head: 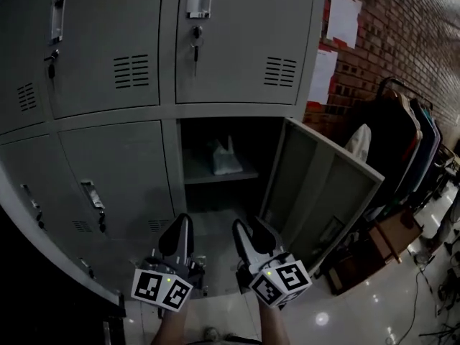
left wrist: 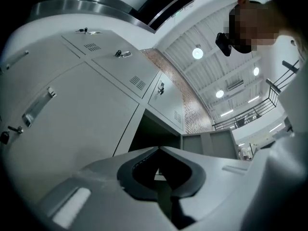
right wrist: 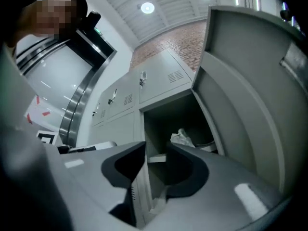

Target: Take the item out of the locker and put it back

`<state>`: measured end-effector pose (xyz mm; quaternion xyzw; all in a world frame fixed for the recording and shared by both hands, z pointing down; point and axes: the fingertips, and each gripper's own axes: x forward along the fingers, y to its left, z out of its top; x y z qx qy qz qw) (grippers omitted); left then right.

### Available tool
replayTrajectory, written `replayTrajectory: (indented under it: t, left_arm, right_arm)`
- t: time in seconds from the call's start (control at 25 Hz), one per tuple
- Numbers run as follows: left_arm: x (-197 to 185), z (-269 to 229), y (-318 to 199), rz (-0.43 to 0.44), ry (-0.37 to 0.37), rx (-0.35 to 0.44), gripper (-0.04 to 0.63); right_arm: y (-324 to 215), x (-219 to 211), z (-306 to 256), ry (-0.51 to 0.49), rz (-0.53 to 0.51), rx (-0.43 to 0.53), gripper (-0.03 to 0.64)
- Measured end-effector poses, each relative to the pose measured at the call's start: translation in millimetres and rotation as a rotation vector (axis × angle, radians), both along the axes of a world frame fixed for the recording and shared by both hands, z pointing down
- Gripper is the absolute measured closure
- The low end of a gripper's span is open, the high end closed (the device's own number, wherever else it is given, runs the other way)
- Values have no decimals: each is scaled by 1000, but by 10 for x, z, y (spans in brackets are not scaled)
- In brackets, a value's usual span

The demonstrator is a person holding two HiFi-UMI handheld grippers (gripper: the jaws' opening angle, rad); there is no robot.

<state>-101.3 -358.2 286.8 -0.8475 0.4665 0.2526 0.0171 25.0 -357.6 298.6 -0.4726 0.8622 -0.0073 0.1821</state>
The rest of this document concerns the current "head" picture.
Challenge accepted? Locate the brown wooden shelf rack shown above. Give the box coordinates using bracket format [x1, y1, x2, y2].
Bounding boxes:
[325, 208, 426, 297]

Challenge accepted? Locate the wooden clothes hanger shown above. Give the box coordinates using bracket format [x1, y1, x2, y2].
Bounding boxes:
[390, 88, 422, 131]

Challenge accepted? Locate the black floor cable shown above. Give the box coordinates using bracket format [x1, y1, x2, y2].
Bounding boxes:
[404, 264, 441, 339]

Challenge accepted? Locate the beige hanging coat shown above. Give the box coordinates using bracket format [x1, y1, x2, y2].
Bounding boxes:
[344, 123, 372, 173]

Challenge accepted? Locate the dark blue hanging shirt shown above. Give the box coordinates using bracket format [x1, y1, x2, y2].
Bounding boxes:
[408, 101, 443, 203]

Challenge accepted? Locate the black metal clothes rack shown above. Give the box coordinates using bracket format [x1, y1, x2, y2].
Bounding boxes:
[373, 75, 438, 211]

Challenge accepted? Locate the black hanging jacket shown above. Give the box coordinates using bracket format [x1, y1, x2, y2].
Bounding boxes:
[359, 91, 418, 208]

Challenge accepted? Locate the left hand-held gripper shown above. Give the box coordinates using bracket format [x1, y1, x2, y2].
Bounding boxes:
[131, 213, 209, 314]

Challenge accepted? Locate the person's left forearm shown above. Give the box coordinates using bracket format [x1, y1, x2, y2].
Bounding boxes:
[150, 309, 188, 345]

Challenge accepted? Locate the grey metal locker cabinet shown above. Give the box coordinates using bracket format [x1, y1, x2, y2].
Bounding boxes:
[0, 0, 386, 308]

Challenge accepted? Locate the white paper sheet red tape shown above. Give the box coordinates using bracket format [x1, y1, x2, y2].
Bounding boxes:
[325, 0, 364, 49]
[308, 47, 339, 109]

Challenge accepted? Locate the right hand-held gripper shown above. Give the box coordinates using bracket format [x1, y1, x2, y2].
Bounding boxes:
[232, 215, 313, 308]

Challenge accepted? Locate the white plastic bag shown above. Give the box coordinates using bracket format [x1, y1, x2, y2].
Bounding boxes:
[211, 134, 244, 176]

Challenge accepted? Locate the black cable bundle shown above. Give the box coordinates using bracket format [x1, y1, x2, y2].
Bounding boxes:
[436, 267, 460, 311]

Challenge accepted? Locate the person's right forearm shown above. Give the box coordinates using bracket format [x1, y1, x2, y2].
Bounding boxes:
[257, 300, 291, 345]

